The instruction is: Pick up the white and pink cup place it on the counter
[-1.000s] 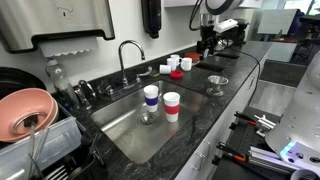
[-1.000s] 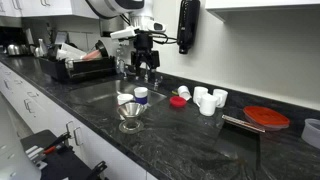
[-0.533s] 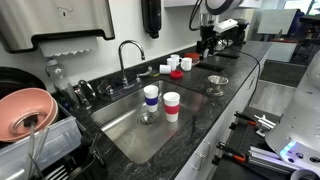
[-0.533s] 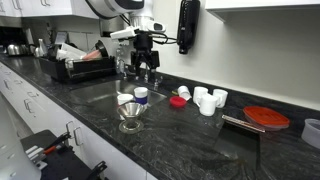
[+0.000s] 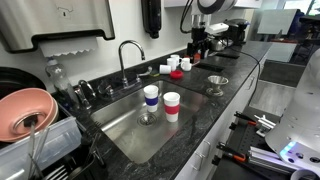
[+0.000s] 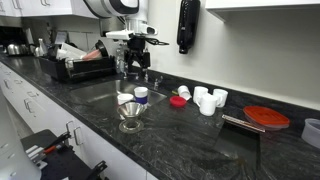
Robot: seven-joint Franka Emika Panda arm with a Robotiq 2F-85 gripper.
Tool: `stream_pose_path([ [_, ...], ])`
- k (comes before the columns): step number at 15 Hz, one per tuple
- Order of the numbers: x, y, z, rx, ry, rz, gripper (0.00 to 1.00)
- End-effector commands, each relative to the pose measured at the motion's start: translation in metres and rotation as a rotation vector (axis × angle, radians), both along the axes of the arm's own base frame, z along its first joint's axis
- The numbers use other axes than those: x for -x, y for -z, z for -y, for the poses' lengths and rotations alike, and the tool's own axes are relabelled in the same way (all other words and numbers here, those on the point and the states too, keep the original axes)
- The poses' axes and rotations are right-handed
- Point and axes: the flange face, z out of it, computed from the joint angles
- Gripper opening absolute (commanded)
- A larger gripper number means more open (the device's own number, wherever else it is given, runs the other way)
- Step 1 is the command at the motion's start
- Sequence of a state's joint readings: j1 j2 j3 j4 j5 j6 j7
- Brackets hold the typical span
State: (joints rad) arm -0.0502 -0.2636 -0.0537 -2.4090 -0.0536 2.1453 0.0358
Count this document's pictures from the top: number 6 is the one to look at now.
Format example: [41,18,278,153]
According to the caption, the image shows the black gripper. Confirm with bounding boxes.
[124,34,152,76]

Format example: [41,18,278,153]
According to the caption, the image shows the white and pink cup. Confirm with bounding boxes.
[176,85,193,102]

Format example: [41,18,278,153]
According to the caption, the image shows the white and blue cup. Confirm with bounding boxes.
[133,86,149,106]

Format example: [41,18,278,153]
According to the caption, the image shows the plain white cup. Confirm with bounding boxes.
[116,93,135,106]

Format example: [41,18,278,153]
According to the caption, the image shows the clear plastic bottle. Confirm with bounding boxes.
[115,45,127,75]

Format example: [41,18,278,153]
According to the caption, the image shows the chrome faucet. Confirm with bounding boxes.
[152,75,165,91]

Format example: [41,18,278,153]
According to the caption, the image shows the black round pan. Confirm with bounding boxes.
[94,39,110,58]

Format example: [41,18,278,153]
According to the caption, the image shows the stainless steel sink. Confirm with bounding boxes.
[69,78,168,112]

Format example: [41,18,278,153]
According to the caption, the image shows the steel pour-over dripper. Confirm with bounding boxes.
[116,101,147,135]

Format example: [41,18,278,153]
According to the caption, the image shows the pink dish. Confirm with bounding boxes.
[81,48,103,62]

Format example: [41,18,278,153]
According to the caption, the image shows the red round lid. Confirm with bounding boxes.
[169,95,188,109]

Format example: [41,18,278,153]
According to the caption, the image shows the black dish rack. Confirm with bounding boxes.
[37,54,118,85]

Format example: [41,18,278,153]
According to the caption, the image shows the white mug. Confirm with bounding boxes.
[212,88,230,109]
[192,85,210,108]
[195,93,219,117]

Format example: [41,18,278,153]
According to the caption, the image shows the white dishes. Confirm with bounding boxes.
[55,42,88,62]

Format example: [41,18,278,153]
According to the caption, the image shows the clear glass bottle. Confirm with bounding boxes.
[34,37,48,58]

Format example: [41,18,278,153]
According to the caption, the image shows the white base cabinets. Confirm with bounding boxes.
[0,61,160,180]

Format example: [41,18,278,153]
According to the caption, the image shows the black tool cart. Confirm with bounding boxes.
[19,129,109,180]

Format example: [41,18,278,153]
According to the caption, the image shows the steel kettle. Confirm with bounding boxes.
[6,42,22,56]

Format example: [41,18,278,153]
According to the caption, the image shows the black metal-edged board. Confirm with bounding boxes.
[212,113,267,172]

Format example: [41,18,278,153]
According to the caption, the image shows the red plate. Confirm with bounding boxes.
[242,105,291,132]

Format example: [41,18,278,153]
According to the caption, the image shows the grey plastic container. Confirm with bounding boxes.
[300,117,320,150]

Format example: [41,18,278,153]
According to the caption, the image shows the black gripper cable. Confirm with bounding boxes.
[144,37,170,47]

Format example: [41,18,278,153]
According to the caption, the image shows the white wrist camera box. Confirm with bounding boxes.
[105,29,135,41]

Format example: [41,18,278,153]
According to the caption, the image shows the black wall soap dispenser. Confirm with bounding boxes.
[176,0,202,55]

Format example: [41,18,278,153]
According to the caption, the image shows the silver cabinet handle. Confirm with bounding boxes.
[23,97,35,115]
[65,120,76,140]
[73,126,85,147]

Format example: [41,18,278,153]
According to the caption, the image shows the red-handled black tool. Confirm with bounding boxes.
[42,132,72,155]

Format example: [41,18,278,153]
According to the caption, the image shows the white wall cabinet row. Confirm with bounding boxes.
[0,0,98,20]

